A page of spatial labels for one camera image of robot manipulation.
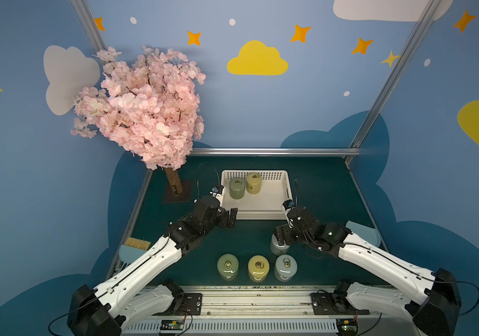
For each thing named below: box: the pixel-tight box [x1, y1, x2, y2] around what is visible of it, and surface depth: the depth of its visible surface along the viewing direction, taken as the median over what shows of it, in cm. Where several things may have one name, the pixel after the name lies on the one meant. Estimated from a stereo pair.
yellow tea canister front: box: [247, 254, 270, 283], surface depth 77 cm
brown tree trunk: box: [163, 167, 183, 195], surface depth 99 cm
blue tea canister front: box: [273, 254, 298, 283], surface depth 78 cm
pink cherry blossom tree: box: [70, 46, 206, 171], surface depth 65 cm
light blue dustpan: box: [345, 219, 381, 248], surface depth 95 cm
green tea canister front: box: [217, 253, 239, 282], surface depth 78 cm
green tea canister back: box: [228, 177, 246, 200], surface depth 103 cm
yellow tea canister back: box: [245, 171, 263, 195], surface depth 106 cm
